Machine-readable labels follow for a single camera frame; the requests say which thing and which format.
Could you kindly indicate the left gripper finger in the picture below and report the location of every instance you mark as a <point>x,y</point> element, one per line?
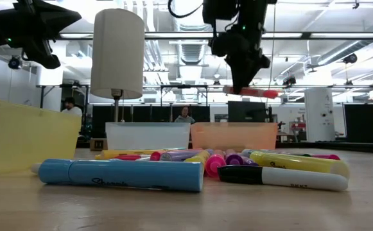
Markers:
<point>64,17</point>
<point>43,56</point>

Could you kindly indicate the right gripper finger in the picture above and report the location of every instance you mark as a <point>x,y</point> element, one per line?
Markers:
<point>242,80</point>

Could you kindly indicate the red Expo marker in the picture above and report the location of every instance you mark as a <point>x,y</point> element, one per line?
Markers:
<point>263,93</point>

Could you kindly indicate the yellow Sharpie highlighter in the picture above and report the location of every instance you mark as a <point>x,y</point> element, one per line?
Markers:
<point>298,163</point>
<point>199,158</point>

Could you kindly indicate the pink highlighter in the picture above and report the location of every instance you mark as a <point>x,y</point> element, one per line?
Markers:
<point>214,165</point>

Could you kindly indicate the green Expo marker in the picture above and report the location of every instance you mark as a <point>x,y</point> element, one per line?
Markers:
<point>304,155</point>

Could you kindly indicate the purple highlighter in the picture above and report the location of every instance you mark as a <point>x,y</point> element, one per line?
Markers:
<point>179,156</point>

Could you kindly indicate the red highlighter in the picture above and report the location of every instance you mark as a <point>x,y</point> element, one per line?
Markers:
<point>155,156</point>

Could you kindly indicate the black cap fine marker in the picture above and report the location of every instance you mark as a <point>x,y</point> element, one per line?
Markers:
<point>301,179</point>

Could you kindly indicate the magenta Expo marker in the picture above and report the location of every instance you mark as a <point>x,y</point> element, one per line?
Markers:
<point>329,157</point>

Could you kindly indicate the red cap fine marker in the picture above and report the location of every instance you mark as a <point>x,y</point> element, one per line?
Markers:
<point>128,158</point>

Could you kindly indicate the light blue Sharpie highlighter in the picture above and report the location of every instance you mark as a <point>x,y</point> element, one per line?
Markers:
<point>125,174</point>

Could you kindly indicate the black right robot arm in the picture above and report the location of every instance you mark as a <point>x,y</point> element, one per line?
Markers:
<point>237,9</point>

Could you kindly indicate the black hanging spotlight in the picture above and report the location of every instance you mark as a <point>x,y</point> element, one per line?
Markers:
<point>14,62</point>
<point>350,58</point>
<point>289,81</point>

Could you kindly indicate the black monitor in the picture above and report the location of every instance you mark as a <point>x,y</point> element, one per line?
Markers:
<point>247,111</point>

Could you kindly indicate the orange translucent plastic bin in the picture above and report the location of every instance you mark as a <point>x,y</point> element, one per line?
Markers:
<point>234,136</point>

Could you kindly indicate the black overhead beam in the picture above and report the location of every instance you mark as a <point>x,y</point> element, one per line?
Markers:
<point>306,36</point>

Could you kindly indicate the person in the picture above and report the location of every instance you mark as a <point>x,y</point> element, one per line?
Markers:
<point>72,110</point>
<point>184,119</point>

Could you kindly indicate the white cylinder lamp, wooden base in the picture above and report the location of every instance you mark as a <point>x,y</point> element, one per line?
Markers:
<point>117,54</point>

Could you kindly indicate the white column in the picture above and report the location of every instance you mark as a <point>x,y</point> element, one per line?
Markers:
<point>317,106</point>

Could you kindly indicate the yellow translucent plastic bin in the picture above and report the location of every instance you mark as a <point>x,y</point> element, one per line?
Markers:
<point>19,138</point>

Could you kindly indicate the black partition panel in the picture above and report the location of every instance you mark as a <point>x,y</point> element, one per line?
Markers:
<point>154,114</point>
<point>361,123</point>

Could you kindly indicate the clear translucent plastic bin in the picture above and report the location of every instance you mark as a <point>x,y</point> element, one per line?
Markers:
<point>147,136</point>

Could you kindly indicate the black metal table frame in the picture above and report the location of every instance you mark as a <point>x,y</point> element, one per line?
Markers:
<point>350,147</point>

